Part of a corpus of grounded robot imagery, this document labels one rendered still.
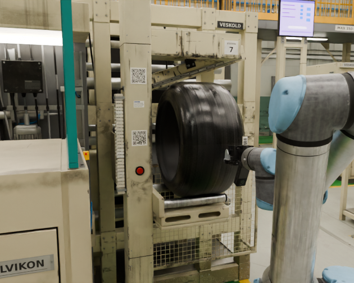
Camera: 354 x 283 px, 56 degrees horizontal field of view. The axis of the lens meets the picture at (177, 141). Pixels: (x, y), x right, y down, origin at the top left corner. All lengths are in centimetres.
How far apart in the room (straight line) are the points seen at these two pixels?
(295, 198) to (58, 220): 51
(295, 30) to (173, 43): 393
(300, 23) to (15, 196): 533
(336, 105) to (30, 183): 62
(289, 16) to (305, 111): 500
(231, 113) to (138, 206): 63
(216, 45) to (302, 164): 136
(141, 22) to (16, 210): 110
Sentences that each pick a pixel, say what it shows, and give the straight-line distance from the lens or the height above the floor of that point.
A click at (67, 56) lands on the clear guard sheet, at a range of 71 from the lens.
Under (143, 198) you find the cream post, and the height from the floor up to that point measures 92.
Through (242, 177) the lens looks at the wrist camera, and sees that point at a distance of 138.
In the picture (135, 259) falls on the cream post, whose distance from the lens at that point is 176.
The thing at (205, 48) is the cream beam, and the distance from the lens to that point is 198.
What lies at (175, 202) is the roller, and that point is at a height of 91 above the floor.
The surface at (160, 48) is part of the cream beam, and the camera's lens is 189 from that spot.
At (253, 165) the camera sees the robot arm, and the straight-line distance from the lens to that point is 124.
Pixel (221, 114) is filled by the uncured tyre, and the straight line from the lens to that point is 152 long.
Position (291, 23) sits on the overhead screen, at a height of 251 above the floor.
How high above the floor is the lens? 142
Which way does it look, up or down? 8 degrees down
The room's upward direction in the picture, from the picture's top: straight up
